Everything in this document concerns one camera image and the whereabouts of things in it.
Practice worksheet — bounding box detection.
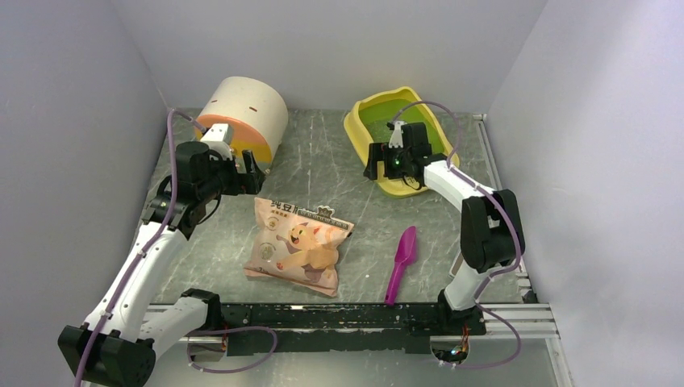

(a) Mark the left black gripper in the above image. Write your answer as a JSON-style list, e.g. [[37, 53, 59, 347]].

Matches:
[[197, 149, 265, 202]]

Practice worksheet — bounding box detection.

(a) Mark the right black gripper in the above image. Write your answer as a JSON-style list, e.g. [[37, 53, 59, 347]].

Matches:
[[363, 143, 411, 181]]

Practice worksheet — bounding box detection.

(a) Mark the yellow green litter box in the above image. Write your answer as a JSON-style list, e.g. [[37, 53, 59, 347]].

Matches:
[[344, 86, 453, 198]]

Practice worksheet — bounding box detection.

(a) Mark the white orange cylindrical bin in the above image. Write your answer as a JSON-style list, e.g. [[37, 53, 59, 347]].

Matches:
[[197, 76, 289, 170]]

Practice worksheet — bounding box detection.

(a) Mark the pink cat litter bag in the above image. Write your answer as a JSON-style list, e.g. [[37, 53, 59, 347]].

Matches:
[[244, 198, 354, 297]]

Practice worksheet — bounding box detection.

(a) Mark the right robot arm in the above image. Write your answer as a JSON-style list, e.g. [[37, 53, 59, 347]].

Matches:
[[364, 121, 525, 334]]

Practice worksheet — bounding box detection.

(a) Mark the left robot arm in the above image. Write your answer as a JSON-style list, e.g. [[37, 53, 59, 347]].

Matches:
[[57, 141, 265, 386]]

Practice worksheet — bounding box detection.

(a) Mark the magenta plastic scoop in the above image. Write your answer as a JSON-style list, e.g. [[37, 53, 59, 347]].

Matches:
[[384, 226, 417, 306]]

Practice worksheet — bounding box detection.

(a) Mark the small white grey clip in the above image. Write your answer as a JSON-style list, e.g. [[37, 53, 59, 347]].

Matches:
[[448, 252, 464, 277]]

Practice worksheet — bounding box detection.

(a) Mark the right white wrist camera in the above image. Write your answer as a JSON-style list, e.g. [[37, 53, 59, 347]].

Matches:
[[387, 120, 407, 148]]

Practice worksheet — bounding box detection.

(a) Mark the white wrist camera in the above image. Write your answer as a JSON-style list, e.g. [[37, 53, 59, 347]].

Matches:
[[387, 120, 407, 148], [200, 123, 234, 160]]

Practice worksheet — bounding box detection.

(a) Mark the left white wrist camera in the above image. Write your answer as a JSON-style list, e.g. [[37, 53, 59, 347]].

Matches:
[[200, 123, 234, 160]]

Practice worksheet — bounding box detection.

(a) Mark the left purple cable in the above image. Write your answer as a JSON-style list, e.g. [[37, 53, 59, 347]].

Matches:
[[73, 109, 206, 387]]

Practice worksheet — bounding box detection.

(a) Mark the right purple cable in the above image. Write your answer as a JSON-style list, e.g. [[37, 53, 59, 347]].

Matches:
[[392, 101, 523, 371]]

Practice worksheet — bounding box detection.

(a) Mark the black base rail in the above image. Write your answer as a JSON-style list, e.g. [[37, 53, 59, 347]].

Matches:
[[184, 288, 487, 356]]

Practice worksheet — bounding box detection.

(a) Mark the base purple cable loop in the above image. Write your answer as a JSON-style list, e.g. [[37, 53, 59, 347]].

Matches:
[[186, 328, 278, 374]]

